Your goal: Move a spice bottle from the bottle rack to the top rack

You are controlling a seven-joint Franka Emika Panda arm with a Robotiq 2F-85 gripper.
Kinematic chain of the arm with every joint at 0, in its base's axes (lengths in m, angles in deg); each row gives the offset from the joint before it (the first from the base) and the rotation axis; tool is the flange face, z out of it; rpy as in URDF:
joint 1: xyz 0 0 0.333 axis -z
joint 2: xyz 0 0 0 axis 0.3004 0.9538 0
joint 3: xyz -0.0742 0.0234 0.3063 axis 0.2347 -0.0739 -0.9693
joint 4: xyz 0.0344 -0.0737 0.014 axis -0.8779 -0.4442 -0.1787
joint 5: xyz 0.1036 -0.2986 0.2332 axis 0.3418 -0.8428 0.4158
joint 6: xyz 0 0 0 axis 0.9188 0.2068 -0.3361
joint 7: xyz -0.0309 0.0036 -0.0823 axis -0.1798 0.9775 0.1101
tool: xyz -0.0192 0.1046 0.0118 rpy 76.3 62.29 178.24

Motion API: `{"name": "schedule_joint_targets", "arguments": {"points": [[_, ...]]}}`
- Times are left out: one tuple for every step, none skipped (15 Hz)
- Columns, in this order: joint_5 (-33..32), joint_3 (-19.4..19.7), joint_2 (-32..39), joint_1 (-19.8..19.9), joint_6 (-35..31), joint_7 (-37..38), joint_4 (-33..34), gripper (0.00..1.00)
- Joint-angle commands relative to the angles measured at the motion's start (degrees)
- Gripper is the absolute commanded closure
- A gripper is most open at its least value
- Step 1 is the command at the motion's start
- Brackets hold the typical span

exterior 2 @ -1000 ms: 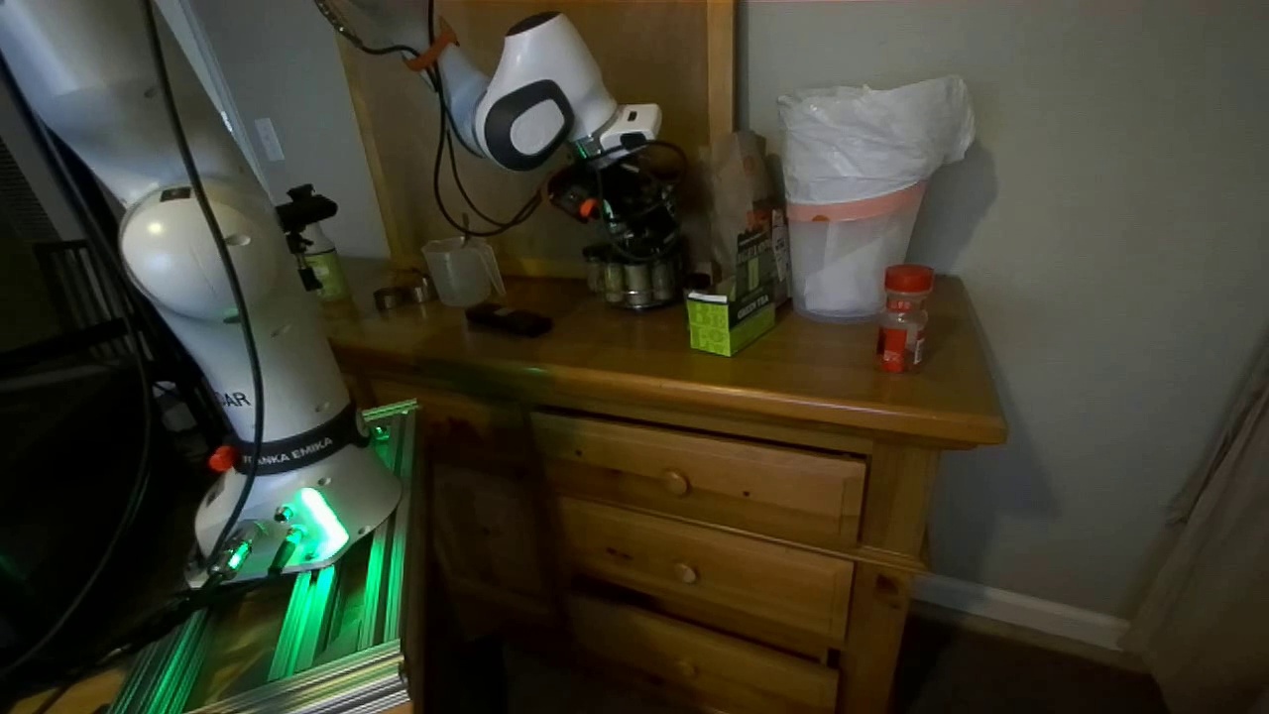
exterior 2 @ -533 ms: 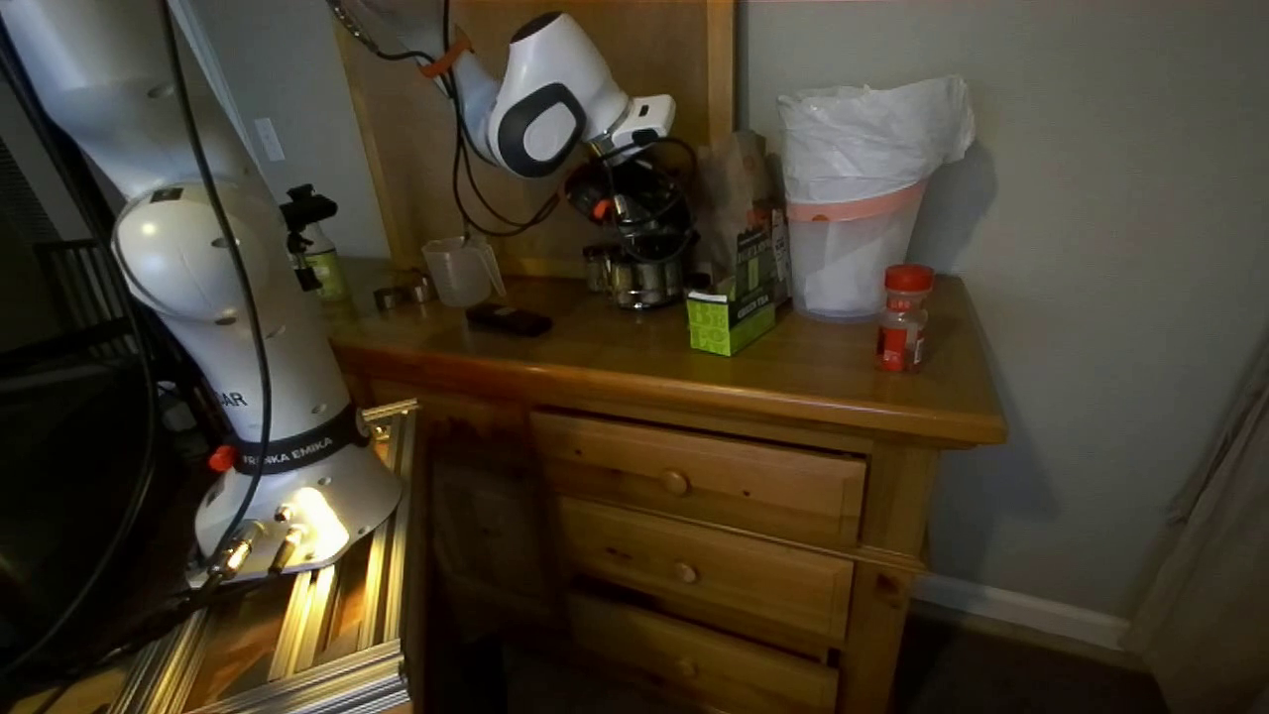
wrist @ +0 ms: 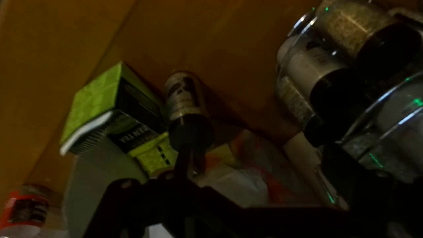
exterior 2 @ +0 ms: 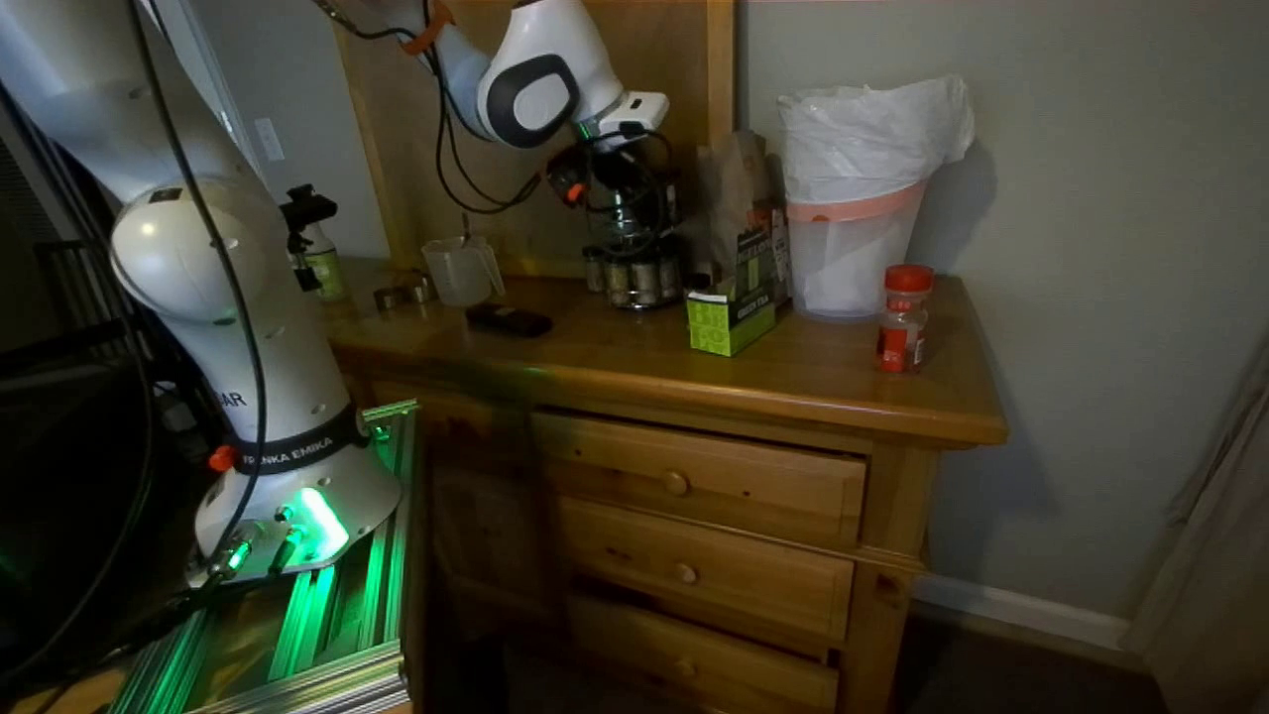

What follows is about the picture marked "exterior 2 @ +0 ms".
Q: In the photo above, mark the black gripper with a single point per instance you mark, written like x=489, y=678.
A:
x=615, y=161

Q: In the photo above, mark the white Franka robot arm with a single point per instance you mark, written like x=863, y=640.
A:
x=251, y=341

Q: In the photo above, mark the two-tier metal spice rack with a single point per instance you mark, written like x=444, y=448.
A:
x=640, y=253

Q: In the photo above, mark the red-lidded spice bottle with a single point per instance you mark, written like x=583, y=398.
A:
x=904, y=320

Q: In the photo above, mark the green spray bottle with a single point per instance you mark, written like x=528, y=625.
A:
x=328, y=269

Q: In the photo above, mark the brown paper bag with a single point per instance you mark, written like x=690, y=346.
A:
x=739, y=181

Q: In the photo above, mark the green cardboard box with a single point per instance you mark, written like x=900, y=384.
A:
x=710, y=322

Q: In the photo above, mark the wooden back board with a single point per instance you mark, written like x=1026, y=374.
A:
x=686, y=51

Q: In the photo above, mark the black remote control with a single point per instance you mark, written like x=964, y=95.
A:
x=509, y=322

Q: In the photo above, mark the clear plastic measuring cup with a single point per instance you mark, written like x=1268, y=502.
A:
x=460, y=273

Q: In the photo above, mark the pale plastic waste bin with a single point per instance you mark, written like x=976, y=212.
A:
x=855, y=260

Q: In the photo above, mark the wooden dresser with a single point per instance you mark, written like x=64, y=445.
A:
x=796, y=380

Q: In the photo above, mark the white plastic bin liner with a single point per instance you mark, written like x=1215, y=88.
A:
x=875, y=131

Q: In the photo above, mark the small metal object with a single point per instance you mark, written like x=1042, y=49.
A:
x=401, y=296

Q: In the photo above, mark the round wooden drawer knob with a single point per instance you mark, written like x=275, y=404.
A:
x=686, y=573
x=686, y=666
x=674, y=480

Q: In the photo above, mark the wooden dresser drawer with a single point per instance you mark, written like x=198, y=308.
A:
x=756, y=480
x=739, y=677
x=756, y=576

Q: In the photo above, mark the white baseboard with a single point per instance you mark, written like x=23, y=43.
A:
x=1018, y=614

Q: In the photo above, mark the black metal shelf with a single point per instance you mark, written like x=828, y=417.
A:
x=64, y=398

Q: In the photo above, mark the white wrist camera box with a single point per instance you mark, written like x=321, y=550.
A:
x=637, y=111

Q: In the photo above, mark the white light switch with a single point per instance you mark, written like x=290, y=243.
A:
x=270, y=141

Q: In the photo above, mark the white window frame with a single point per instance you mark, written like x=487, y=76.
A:
x=213, y=66

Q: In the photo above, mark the aluminium extrusion robot base frame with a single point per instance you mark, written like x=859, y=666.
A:
x=304, y=636

